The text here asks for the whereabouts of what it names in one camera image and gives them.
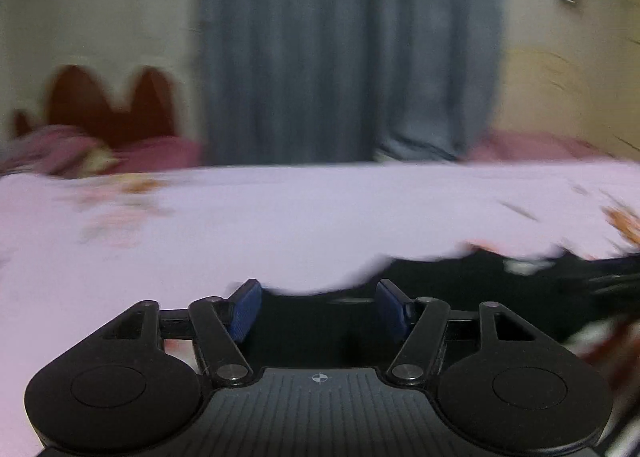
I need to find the black garment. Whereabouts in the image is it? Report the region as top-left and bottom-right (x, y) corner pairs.
(240, 247), (640, 380)

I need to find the pink floral bedsheet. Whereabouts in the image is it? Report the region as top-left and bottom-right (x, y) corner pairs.
(0, 160), (640, 457)

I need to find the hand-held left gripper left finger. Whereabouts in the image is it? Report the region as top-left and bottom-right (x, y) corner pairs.
(100, 279), (263, 386)

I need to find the striped purple blanket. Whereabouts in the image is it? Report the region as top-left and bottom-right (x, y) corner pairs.
(0, 126), (122, 179)

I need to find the cream round headboard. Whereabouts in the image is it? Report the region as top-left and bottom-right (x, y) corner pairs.
(492, 47), (623, 149)

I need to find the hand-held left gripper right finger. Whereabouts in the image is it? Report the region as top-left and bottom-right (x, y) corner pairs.
(376, 279), (541, 385)

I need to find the purple pillow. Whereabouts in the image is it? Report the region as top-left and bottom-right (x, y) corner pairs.
(116, 137), (204, 174)

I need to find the red scalloped headboard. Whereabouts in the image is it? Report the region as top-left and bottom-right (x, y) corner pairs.
(12, 64), (179, 150)

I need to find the blue patterned curtain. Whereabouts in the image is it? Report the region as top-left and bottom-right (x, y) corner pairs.
(197, 0), (506, 166)

